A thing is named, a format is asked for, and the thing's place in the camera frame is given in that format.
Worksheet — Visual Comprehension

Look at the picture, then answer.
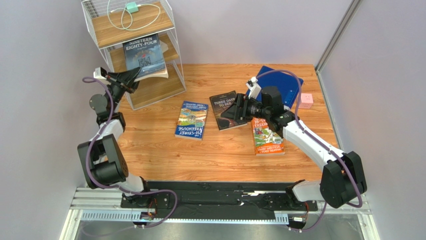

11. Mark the white wire wooden shelf rack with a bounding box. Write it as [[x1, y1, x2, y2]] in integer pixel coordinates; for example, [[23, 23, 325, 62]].
[[81, 0, 187, 110]]

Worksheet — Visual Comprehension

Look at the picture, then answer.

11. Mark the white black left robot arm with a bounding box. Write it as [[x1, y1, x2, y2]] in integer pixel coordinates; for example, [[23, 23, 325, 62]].
[[77, 67, 149, 196]]

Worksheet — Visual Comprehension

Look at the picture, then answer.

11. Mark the blue 91-storey treehouse book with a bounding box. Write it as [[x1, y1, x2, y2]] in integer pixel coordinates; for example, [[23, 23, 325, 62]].
[[174, 100, 209, 141]]

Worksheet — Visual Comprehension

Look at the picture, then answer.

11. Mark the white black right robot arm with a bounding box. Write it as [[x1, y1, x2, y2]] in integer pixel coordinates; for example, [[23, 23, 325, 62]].
[[221, 86, 367, 209]]

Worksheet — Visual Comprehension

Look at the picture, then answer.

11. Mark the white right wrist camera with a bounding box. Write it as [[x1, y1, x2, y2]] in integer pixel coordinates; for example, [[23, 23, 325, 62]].
[[245, 76, 262, 99]]

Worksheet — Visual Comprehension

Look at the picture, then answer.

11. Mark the mint green charger block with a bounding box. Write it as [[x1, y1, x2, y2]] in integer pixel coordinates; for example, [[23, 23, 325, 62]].
[[125, 2, 139, 14]]

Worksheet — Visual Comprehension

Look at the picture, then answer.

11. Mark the pink cube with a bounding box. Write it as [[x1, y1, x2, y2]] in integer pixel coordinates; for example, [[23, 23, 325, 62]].
[[298, 93, 314, 109]]

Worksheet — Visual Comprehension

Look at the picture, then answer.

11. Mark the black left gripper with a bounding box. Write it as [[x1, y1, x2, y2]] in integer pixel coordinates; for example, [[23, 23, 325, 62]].
[[104, 67, 143, 113]]

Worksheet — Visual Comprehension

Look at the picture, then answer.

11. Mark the orange 78-storey treehouse book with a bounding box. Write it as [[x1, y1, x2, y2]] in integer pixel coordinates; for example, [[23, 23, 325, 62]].
[[250, 118, 286, 156]]

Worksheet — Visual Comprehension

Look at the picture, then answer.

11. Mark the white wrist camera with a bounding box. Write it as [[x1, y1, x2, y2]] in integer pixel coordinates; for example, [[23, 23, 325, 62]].
[[93, 67, 108, 80], [245, 76, 262, 99]]

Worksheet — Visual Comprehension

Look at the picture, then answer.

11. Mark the nineteen eighty-four book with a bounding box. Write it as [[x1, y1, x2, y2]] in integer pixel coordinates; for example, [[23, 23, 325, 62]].
[[123, 33, 169, 82]]

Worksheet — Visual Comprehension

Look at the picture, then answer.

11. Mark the three days to see book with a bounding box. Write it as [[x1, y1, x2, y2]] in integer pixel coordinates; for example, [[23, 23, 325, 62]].
[[209, 90, 248, 131]]

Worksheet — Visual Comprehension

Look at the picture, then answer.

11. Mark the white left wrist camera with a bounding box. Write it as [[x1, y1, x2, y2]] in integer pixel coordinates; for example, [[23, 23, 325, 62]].
[[93, 67, 108, 80]]

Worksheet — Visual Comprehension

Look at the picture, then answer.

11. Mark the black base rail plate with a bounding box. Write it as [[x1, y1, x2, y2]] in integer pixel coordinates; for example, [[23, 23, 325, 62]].
[[120, 181, 321, 221]]

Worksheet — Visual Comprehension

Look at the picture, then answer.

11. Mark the blue file folder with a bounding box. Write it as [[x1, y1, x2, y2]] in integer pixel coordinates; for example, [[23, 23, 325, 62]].
[[255, 65, 300, 110]]

